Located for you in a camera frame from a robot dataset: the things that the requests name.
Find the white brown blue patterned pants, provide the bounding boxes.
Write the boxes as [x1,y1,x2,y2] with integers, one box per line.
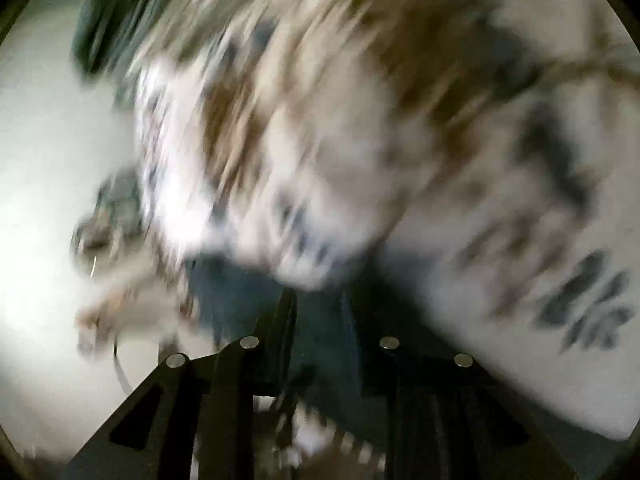
[112,0,506,480]

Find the dark teal cloth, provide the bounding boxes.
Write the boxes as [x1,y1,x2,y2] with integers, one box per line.
[71,0,201,77]

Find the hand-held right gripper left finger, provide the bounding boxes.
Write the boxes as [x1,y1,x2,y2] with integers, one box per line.
[62,287,299,480]

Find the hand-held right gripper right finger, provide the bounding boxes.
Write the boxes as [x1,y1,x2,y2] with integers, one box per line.
[340,290,581,480]

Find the white printed bed sheet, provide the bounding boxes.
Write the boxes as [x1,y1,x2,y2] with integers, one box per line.
[385,0,640,443]

